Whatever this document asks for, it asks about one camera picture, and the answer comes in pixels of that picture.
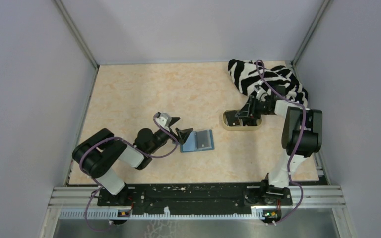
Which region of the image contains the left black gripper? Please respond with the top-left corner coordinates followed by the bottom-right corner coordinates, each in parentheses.
top-left (148, 117), bottom-right (193, 154)

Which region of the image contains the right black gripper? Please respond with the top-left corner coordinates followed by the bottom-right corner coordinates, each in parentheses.
top-left (235, 95), bottom-right (273, 120)

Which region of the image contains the blue leather card holder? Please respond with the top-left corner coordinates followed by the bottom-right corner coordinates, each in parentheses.
top-left (180, 129), bottom-right (215, 153)

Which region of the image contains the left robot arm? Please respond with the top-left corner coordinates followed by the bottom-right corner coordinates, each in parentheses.
top-left (71, 113), bottom-right (193, 205)

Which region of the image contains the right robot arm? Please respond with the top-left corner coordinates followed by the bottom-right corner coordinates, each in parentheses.
top-left (236, 86), bottom-right (323, 204)

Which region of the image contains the zebra striped cloth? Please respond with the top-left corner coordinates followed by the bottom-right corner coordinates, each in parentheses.
top-left (228, 59), bottom-right (308, 107)

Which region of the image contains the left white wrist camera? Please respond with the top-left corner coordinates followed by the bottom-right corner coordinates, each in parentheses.
top-left (155, 112), bottom-right (172, 130)

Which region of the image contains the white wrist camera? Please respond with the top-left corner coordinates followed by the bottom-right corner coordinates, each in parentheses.
top-left (254, 85), bottom-right (270, 102)
top-left (155, 112), bottom-right (172, 130)

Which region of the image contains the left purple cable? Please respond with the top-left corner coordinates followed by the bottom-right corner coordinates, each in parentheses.
top-left (78, 113), bottom-right (180, 232)

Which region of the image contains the purple cable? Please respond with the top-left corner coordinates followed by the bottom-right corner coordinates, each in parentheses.
top-left (255, 59), bottom-right (307, 226)
top-left (78, 113), bottom-right (180, 232)

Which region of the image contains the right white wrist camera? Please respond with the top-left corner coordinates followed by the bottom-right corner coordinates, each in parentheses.
top-left (254, 85), bottom-right (270, 102)

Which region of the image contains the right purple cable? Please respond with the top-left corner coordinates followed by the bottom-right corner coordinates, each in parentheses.
top-left (255, 59), bottom-right (307, 226)

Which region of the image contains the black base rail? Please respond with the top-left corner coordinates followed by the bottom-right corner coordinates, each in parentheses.
top-left (97, 182), bottom-right (293, 215)

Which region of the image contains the white slotted cable duct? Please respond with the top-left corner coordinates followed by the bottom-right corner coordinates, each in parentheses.
top-left (59, 209), bottom-right (265, 220)

